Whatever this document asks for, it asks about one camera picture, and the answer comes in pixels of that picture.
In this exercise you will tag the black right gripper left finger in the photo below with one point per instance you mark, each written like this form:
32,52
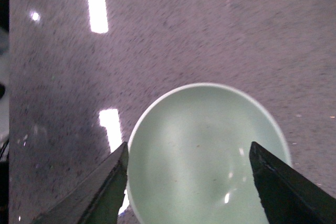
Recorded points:
98,198

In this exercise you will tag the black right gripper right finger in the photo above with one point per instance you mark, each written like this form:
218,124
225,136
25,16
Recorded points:
285,195

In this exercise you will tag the green bowl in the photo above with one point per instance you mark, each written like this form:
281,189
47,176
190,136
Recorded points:
189,156

